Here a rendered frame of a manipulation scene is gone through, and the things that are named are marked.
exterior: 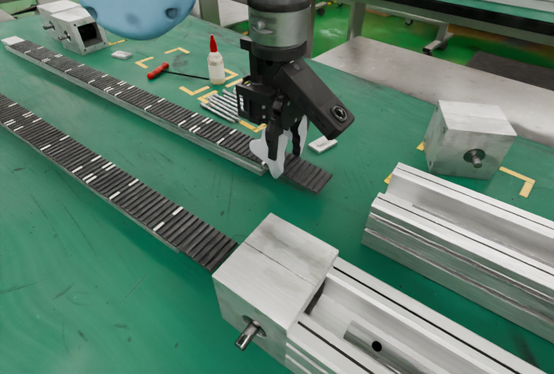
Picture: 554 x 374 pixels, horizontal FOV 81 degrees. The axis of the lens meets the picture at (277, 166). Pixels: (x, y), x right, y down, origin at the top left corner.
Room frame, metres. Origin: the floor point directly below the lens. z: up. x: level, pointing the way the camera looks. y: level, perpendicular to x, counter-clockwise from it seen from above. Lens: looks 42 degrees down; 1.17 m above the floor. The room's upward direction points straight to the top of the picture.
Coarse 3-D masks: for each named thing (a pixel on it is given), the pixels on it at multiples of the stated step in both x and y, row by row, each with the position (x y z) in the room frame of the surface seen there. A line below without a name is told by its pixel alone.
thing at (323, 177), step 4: (320, 172) 0.39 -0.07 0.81; (324, 172) 0.39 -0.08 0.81; (320, 176) 0.38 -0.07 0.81; (324, 176) 0.38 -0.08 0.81; (328, 176) 0.38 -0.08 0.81; (312, 180) 0.37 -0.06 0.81; (316, 180) 0.37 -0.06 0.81; (320, 180) 0.37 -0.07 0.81; (324, 180) 0.37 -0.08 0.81; (328, 180) 0.37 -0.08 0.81; (312, 184) 0.36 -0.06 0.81; (316, 184) 0.37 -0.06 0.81; (320, 184) 0.36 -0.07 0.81; (324, 184) 0.37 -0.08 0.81; (308, 188) 0.36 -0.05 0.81; (312, 188) 0.36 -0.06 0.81; (316, 188) 0.36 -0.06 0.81; (320, 188) 0.36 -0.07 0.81; (316, 192) 0.35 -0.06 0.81
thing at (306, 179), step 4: (308, 168) 0.40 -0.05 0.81; (312, 168) 0.40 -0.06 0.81; (316, 168) 0.40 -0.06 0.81; (320, 168) 0.40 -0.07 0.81; (304, 172) 0.39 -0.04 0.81; (308, 172) 0.39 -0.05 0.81; (312, 172) 0.39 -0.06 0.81; (316, 172) 0.39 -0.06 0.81; (300, 176) 0.38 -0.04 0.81; (304, 176) 0.38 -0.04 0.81; (308, 176) 0.38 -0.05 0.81; (312, 176) 0.38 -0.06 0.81; (316, 176) 0.38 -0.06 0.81; (300, 180) 0.37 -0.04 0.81; (304, 180) 0.37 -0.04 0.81; (308, 180) 0.37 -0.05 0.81; (300, 184) 0.36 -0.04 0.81; (304, 184) 0.36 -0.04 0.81; (308, 184) 0.37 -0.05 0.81
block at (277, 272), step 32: (288, 224) 0.23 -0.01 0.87; (256, 256) 0.19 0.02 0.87; (288, 256) 0.19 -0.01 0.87; (320, 256) 0.19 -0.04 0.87; (224, 288) 0.16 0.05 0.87; (256, 288) 0.16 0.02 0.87; (288, 288) 0.16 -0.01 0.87; (320, 288) 0.18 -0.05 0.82; (256, 320) 0.14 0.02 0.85; (288, 320) 0.13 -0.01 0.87
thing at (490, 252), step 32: (416, 192) 0.31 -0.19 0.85; (448, 192) 0.29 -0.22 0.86; (384, 224) 0.26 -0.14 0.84; (416, 224) 0.24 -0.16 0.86; (448, 224) 0.24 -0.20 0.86; (480, 224) 0.26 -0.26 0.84; (512, 224) 0.25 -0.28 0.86; (544, 224) 0.24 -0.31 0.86; (416, 256) 0.23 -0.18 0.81; (448, 256) 0.21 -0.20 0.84; (480, 256) 0.20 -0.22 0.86; (512, 256) 0.20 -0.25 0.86; (544, 256) 0.22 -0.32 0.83; (448, 288) 0.20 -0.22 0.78; (480, 288) 0.19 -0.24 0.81; (512, 288) 0.18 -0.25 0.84; (544, 288) 0.16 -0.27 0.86; (512, 320) 0.16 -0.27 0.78; (544, 320) 0.15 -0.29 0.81
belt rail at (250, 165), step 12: (36, 60) 0.87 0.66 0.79; (60, 72) 0.79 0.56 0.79; (84, 84) 0.73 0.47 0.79; (108, 96) 0.67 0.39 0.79; (132, 108) 0.62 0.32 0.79; (156, 120) 0.57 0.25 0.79; (180, 132) 0.53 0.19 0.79; (204, 144) 0.49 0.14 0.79; (216, 144) 0.47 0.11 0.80; (228, 156) 0.45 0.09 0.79; (240, 156) 0.44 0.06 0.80; (252, 168) 0.42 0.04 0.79; (264, 168) 0.42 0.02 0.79
